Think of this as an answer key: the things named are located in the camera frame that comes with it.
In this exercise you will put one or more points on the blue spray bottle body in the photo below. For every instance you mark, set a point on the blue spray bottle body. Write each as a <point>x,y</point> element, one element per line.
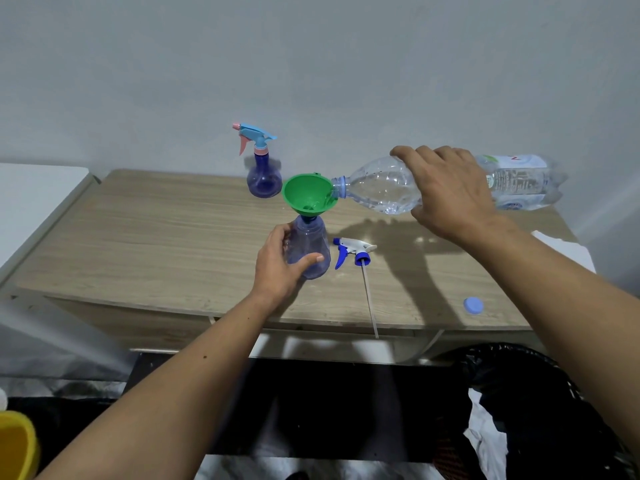
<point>310,239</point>

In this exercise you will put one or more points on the light blue bottle cap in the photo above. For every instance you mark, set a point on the light blue bottle cap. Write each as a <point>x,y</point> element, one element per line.
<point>473,305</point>

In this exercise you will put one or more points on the white side table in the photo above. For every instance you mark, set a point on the white side table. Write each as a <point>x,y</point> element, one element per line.
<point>35,209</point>

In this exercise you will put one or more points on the white blue trigger sprayer head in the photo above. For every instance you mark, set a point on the white blue trigger sprayer head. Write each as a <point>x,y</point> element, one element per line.
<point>357,244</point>

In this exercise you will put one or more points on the stack of white paper sheets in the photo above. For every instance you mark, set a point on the stack of white paper sheets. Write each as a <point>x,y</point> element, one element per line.
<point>570,252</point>

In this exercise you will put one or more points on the person's right hand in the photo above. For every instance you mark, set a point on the person's right hand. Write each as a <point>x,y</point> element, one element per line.
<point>455,194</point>

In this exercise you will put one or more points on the person's left hand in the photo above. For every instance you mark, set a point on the person's left hand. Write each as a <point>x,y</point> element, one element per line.
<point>272,279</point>

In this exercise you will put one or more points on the black trash bin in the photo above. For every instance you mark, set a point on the black trash bin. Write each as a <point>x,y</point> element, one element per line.
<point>525,374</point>

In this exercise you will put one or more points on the person's right forearm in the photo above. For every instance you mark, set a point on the person's right forearm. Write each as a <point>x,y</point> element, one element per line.
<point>575,314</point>

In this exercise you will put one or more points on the round blue spray bottle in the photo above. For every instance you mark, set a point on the round blue spray bottle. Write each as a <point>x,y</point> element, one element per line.
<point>263,182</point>

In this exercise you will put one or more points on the person's left forearm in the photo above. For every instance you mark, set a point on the person's left forearm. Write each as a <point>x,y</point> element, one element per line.
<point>165,399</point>

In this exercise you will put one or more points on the yellow plastic bucket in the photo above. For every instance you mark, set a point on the yellow plastic bucket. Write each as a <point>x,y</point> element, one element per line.
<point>15,449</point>

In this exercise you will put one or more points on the clear plastic water bottle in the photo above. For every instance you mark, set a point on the clear plastic water bottle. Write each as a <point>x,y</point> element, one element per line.
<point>380,184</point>

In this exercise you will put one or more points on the green plastic funnel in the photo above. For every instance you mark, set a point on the green plastic funnel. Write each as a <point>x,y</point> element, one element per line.
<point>305,192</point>

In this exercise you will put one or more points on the crumpled white paper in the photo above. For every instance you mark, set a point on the crumpled white paper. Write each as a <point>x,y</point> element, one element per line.
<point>487,439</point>

